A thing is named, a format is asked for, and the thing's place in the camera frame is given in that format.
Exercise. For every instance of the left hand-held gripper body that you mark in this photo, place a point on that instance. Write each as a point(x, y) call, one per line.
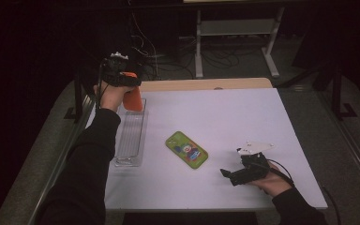
point(114, 70)

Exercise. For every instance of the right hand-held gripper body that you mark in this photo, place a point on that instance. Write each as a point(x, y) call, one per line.
point(253, 168)

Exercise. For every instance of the green cartoon phone case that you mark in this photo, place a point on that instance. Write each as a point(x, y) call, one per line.
point(186, 150)

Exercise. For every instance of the clear plastic tray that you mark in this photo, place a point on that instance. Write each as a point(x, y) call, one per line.
point(131, 140)

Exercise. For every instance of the person's left hand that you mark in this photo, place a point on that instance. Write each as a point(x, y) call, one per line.
point(112, 97)

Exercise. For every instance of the black metal stand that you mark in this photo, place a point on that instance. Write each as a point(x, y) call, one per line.
point(78, 100)
point(337, 93)

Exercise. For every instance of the light wooden table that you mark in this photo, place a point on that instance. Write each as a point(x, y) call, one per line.
point(206, 84)

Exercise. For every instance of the white metal table frame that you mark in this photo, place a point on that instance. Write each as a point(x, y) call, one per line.
point(237, 27)

